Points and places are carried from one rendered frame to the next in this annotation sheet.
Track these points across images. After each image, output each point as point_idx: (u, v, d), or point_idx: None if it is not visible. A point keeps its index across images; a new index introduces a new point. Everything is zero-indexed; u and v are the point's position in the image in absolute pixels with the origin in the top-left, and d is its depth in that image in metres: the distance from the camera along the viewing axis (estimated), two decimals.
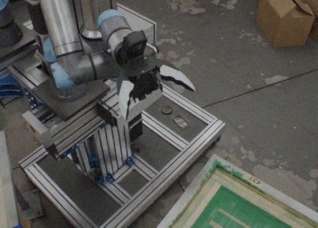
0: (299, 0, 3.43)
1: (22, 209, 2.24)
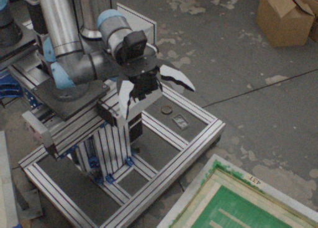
0: (299, 0, 3.43)
1: (22, 209, 2.24)
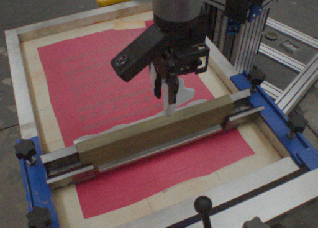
0: None
1: None
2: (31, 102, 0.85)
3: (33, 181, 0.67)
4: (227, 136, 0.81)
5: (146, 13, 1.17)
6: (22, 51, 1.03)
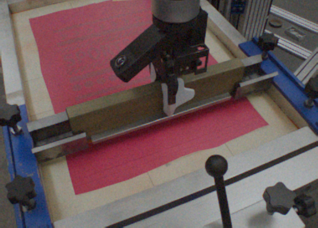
0: None
1: None
2: (19, 71, 0.76)
3: (17, 151, 0.59)
4: (237, 107, 0.72)
5: None
6: (13, 22, 0.95)
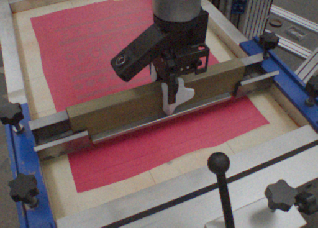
0: None
1: None
2: (21, 70, 0.77)
3: (19, 150, 0.59)
4: (238, 105, 0.73)
5: None
6: (15, 22, 0.95)
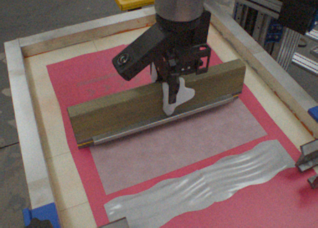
0: None
1: None
2: (41, 146, 0.61)
3: None
4: (313, 196, 0.57)
5: None
6: (27, 69, 0.80)
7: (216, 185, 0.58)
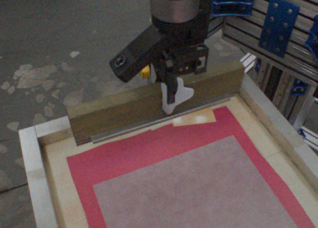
0: None
1: None
2: None
3: None
4: None
5: None
6: (46, 163, 0.73)
7: None
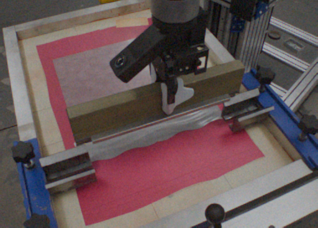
0: None
1: None
2: (30, 102, 0.81)
3: (31, 185, 0.63)
4: (235, 138, 0.77)
5: (149, 10, 1.14)
6: (21, 49, 1.00)
7: (159, 129, 0.78)
